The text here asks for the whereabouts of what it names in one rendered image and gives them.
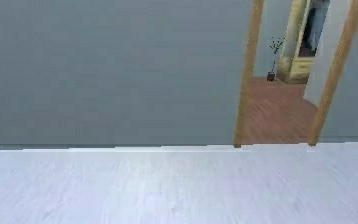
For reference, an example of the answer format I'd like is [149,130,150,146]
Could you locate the cream wardrobe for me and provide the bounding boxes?
[276,0,331,85]

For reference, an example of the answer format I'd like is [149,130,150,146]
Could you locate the thin potted house plant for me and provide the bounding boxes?
[266,37,285,83]

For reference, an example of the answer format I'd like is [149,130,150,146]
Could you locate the wooden door frame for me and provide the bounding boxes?
[233,0,358,149]

